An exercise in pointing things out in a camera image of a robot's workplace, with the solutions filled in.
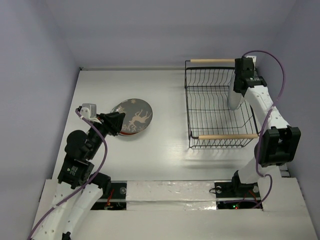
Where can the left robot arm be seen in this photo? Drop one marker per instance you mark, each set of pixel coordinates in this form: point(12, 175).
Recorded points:
point(79, 186)

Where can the pale blue-grey plate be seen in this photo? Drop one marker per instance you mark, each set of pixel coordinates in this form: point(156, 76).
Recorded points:
point(234, 99)

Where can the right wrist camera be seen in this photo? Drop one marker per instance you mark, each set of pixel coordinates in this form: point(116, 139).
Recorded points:
point(254, 60)

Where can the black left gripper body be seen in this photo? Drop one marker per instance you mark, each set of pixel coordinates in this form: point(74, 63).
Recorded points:
point(104, 126)

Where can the black wire dish rack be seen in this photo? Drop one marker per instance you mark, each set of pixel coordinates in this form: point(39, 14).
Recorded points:
point(210, 121)

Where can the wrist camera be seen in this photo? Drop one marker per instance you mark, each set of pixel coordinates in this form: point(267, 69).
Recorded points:
point(254, 60)
point(87, 111)

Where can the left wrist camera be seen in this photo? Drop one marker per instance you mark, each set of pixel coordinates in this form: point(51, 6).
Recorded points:
point(87, 111)

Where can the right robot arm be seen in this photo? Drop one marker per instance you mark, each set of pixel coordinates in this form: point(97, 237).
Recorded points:
point(245, 178)

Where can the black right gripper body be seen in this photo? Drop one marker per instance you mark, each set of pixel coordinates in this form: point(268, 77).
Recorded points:
point(240, 88)

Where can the red and teal plate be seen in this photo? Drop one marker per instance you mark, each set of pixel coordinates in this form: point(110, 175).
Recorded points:
point(128, 132)

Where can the dark green marbled plate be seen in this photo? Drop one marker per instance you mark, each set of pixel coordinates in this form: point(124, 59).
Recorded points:
point(138, 113)

